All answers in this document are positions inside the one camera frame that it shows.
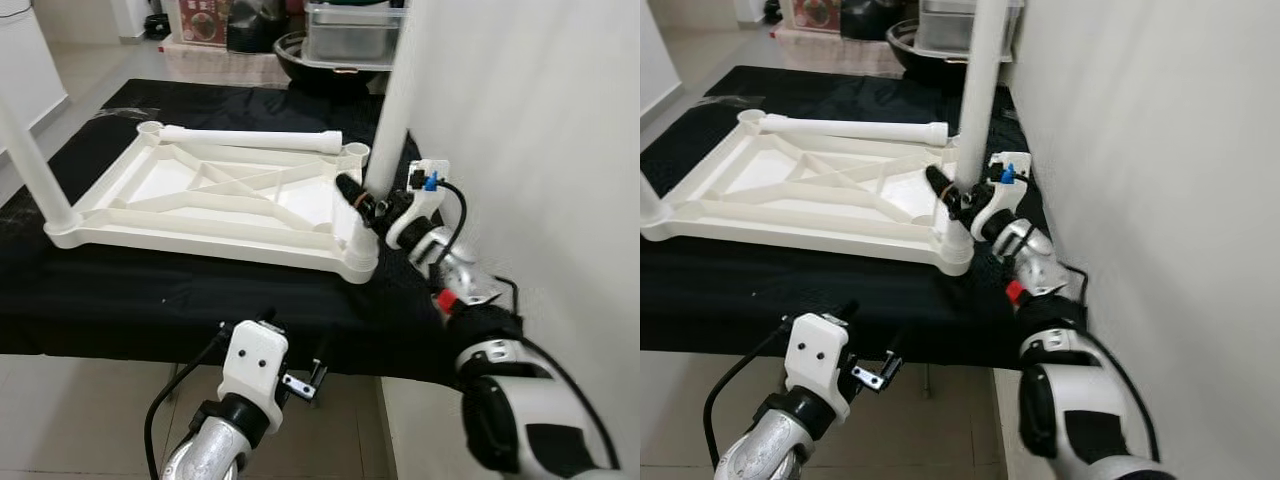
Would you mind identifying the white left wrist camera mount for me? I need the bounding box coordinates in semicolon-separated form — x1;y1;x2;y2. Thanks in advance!
783;312;856;421
217;320;291;431

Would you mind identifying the white plastic children table top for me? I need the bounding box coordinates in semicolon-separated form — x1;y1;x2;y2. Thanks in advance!
640;110;976;278
45;120;381;286

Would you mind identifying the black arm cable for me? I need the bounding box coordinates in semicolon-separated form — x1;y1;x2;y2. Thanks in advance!
703;325;792;467
1010;175;1163;466
145;330;237;477
438;180;623;471

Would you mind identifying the black tablecloth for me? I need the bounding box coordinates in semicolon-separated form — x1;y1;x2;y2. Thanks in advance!
0;80;521;386
640;65;1091;371

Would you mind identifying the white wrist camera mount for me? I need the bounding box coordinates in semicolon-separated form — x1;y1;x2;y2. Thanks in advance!
783;312;856;421
217;320;291;431
965;152;1033;241
385;158;452;251

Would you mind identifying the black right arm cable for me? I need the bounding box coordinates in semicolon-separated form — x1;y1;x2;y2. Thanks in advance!
438;180;623;471
1010;175;1163;466

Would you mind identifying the clear plastic storage box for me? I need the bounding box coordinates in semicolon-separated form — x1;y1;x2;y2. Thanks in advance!
303;3;411;71
917;0;1026;63

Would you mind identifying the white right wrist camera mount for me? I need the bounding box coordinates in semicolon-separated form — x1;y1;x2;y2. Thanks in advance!
965;152;1033;241
385;158;452;251

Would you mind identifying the red printed carton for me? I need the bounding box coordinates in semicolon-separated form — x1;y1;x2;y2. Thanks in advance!
178;0;232;46
790;0;842;34

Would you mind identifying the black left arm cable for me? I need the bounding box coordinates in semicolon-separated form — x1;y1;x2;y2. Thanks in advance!
703;325;792;467
145;330;237;477

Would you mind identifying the shiny dark metal pan lid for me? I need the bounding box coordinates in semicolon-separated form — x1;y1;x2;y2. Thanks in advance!
840;0;907;44
225;0;292;54

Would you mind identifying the black wok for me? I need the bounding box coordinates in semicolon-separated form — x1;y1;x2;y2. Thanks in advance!
887;20;1011;87
272;30;397;94

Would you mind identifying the beige woven cloth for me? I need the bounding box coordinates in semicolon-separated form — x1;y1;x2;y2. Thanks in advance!
162;38;292;89
775;28;902;79

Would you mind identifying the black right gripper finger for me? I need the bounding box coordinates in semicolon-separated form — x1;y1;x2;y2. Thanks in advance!
925;165;971;223
335;173;386;236

